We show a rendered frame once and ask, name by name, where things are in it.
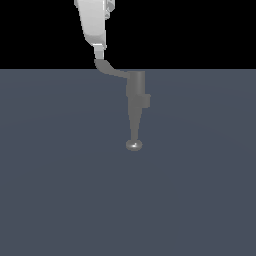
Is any grey faucet handle lever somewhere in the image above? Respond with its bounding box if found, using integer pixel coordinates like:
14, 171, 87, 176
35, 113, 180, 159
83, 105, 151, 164
93, 58, 130, 80

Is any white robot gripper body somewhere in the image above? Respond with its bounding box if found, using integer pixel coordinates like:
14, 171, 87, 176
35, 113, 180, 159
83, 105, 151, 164
73, 0, 108, 51

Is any grey faucet body with spout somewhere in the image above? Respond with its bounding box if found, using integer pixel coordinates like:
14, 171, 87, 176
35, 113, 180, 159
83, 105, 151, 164
125, 70, 152, 153

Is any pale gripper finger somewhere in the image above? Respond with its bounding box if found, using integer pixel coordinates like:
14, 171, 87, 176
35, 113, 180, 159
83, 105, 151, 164
92, 43, 107, 61

